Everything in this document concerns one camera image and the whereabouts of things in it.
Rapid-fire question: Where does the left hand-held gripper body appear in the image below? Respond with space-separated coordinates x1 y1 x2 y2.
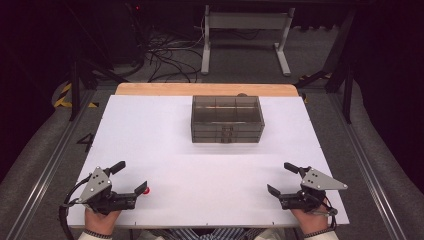
75 166 138 215

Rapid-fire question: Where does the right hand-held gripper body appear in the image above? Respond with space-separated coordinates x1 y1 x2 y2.
279 167 348 213

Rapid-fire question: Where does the transparent grey drawer box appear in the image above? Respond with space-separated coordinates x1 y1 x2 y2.
190 94 266 145

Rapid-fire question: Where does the transparent grey drawer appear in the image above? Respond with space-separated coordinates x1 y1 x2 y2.
192 123 265 132

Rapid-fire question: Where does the person's left hand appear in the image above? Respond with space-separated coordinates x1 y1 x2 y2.
84 208 121 235

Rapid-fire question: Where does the person's right hand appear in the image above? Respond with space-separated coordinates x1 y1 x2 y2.
291 207 335 236

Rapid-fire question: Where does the person's striped shirt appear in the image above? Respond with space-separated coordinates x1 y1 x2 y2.
139 227 284 240

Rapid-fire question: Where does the yellow black hazard tape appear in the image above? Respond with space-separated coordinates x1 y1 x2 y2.
53 82 100 109

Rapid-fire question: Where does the black metal stand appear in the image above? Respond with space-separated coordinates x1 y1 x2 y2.
294 6 356 125
66 0 132 122

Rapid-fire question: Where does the wooden table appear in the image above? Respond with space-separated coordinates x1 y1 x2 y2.
114 82 300 98

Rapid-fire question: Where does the dark curtain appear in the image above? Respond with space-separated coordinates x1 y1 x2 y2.
352 0 424 195
0 0 78 183

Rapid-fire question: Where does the grey metal stand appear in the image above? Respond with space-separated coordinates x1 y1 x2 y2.
200 4 296 77

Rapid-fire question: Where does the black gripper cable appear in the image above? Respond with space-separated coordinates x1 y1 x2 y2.
58 174 93 240
319 195 339 232

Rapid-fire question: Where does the aluminium floor rail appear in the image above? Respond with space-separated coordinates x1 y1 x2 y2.
327 92 407 240
5 89 98 240

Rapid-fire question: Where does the black floor cable bundle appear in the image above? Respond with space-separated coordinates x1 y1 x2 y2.
145 29 205 84

